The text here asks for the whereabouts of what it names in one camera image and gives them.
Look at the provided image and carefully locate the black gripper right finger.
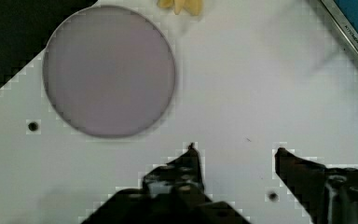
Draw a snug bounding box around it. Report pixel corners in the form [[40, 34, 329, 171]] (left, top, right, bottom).
[[274, 147, 358, 224]]

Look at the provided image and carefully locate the lilac round plate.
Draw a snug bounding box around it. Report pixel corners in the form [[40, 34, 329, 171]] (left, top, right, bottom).
[[42, 6, 176, 138]]

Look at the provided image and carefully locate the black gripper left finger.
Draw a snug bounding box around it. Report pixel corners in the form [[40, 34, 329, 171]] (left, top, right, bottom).
[[81, 143, 251, 224]]

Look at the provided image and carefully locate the peeled toy banana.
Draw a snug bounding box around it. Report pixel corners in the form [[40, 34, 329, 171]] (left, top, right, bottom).
[[157, 0, 203, 16]]

